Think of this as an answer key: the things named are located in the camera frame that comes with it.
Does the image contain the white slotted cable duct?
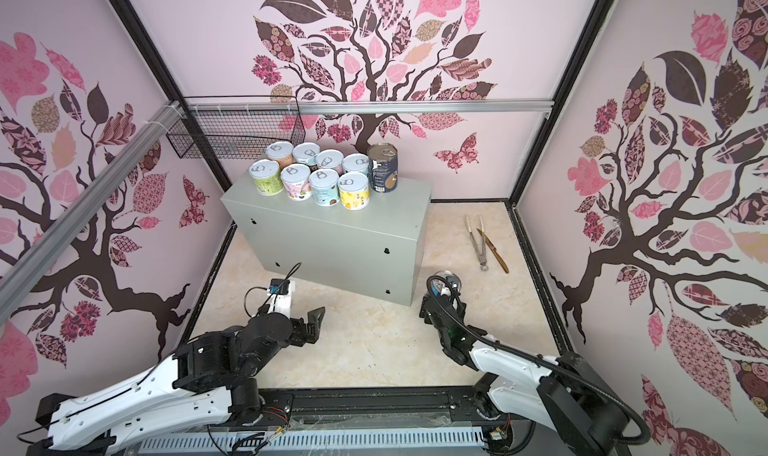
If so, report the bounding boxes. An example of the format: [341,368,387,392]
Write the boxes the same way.
[133,427,486,455]

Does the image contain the metal tongs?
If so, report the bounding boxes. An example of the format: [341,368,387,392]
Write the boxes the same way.
[465,215,488,272]

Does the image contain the grey metal cabinet box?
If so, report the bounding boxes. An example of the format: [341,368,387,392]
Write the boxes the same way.
[221,176,432,306]

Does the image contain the orange label can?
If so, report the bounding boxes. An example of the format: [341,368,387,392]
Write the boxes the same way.
[265,141,295,169]

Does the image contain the red tomato can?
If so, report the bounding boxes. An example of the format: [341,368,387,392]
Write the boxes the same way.
[367,143,398,194]

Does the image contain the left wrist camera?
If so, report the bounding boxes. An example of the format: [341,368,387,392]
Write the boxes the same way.
[266,279,296,318]

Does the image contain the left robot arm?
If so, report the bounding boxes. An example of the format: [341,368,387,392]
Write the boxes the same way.
[26,308,325,455]

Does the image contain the black wire mesh basket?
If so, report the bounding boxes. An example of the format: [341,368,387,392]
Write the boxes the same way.
[166,96,306,160]

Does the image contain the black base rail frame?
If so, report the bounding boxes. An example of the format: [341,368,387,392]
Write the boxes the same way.
[113,383,631,456]

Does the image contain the left aluminium rail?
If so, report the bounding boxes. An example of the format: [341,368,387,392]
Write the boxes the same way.
[1,102,182,321]

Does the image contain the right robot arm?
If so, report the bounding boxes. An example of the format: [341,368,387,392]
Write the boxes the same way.
[420,290,652,455]

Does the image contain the yellow label can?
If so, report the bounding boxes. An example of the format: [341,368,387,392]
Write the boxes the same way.
[338,172,370,211]

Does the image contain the blue label tin can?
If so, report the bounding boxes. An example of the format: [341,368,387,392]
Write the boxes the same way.
[432,270,462,295]

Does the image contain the green label can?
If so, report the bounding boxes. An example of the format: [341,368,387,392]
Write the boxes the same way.
[248,159,284,196]

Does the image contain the wooden handled knife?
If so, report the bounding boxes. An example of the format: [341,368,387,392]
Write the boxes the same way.
[478,229,510,274]

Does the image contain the teal label coconut can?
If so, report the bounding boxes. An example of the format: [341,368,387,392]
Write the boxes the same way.
[292,142,321,172]

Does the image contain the pink label can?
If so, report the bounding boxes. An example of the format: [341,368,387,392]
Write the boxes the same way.
[280,164,312,201]
[316,149,344,175]

